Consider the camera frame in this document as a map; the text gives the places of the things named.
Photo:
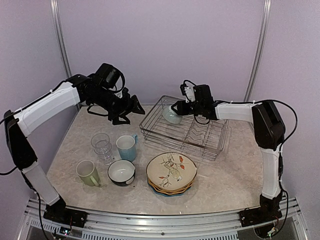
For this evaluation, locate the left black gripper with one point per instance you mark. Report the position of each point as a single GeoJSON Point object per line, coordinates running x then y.
{"type": "Point", "coordinates": [127, 107]}

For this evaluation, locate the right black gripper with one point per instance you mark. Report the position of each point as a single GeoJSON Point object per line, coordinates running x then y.
{"type": "Point", "coordinates": [182, 109]}

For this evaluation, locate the light blue faceted cup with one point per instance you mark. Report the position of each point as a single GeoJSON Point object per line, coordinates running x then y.
{"type": "Point", "coordinates": [126, 146]}

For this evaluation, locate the clear glass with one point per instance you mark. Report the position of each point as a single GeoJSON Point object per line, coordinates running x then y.
{"type": "Point", "coordinates": [101, 143]}
{"type": "Point", "coordinates": [105, 154]}

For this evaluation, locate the dark blue bowl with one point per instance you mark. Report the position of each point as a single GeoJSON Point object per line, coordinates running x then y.
{"type": "Point", "coordinates": [122, 172]}

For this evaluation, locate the beige plate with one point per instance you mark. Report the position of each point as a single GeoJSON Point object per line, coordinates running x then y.
{"type": "Point", "coordinates": [180, 167]}

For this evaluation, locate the green mug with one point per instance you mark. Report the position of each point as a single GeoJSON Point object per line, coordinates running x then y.
{"type": "Point", "coordinates": [88, 173]}

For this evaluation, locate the blue dotted plate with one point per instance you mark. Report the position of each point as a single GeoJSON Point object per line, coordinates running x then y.
{"type": "Point", "coordinates": [170, 194]}

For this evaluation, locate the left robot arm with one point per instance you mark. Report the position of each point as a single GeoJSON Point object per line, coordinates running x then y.
{"type": "Point", "coordinates": [98, 88]}

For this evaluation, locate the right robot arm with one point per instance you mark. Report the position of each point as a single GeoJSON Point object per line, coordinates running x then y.
{"type": "Point", "coordinates": [269, 134]}

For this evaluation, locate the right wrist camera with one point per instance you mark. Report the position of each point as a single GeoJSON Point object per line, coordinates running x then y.
{"type": "Point", "coordinates": [188, 92]}

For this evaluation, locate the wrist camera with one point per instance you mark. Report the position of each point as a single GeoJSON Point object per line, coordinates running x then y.
{"type": "Point", "coordinates": [188, 92]}
{"type": "Point", "coordinates": [122, 93]}

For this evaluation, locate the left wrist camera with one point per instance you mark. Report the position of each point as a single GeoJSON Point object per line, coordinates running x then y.
{"type": "Point", "coordinates": [122, 93]}

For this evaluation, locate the metal wire dish rack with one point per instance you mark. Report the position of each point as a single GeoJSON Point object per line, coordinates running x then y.
{"type": "Point", "coordinates": [189, 137]}

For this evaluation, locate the aluminium front rail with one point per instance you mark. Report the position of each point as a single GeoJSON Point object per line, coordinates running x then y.
{"type": "Point", "coordinates": [103, 225]}

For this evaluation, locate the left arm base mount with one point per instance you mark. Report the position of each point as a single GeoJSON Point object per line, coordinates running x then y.
{"type": "Point", "coordinates": [70, 217]}

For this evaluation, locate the left corner aluminium post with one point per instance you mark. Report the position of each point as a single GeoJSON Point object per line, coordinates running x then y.
{"type": "Point", "coordinates": [60, 37]}

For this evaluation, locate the corner aluminium post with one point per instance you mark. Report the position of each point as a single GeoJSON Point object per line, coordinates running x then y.
{"type": "Point", "coordinates": [60, 37]}
{"type": "Point", "coordinates": [259, 49]}

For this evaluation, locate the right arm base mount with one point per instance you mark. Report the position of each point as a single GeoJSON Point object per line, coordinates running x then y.
{"type": "Point", "coordinates": [255, 216]}

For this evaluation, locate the right corner aluminium post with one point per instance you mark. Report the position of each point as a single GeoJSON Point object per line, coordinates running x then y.
{"type": "Point", "coordinates": [259, 49]}

